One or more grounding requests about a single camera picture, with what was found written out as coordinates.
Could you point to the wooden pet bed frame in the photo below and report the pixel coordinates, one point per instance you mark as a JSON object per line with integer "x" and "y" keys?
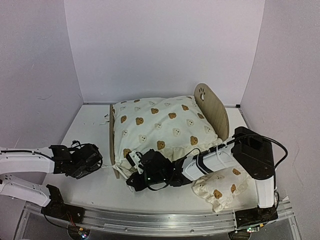
{"x": 215, "y": 112}

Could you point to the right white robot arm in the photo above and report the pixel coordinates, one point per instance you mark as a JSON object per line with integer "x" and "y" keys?
{"x": 246, "y": 149}

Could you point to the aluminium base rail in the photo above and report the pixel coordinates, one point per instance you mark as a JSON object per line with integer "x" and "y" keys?
{"x": 176, "y": 224}

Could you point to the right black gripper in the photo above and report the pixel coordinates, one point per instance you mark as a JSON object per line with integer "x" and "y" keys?
{"x": 139, "y": 186}

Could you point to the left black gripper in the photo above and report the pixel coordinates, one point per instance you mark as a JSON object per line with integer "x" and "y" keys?
{"x": 93, "y": 168}

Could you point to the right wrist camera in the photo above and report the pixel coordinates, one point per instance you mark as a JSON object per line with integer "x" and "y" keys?
{"x": 134, "y": 158}

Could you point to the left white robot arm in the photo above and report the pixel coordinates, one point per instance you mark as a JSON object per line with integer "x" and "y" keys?
{"x": 48, "y": 197}

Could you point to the small bear print pillow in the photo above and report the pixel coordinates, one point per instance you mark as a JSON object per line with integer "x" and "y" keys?
{"x": 220, "y": 188}

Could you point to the large bear print cushion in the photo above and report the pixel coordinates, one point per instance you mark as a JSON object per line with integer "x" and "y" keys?
{"x": 162, "y": 127}

